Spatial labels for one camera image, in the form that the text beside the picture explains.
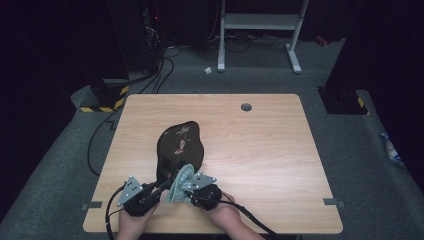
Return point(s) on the small red object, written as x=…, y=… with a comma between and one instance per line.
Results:
x=321, y=41

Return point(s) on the person's right hand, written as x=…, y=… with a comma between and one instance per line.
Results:
x=223, y=213

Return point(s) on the blue white packet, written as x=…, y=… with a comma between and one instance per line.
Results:
x=391, y=148

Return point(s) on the person's left hand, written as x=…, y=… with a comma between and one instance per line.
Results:
x=135, y=225

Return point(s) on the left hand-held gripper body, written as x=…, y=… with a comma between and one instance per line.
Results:
x=138, y=200

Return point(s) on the dark equipment rack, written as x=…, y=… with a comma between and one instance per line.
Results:
x=150, y=36

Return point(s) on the grey tape strip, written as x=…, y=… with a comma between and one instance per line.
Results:
x=89, y=206
x=333, y=202

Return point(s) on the black base with striped tape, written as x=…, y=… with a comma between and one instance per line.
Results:
x=105, y=98
x=341, y=101

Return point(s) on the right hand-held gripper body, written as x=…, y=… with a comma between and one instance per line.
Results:
x=206, y=196

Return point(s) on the white metal stand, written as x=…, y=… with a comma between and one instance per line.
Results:
x=260, y=21

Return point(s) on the white crumpled paper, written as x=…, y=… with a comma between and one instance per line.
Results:
x=207, y=70

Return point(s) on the blue striped towel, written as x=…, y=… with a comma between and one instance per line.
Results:
x=178, y=191

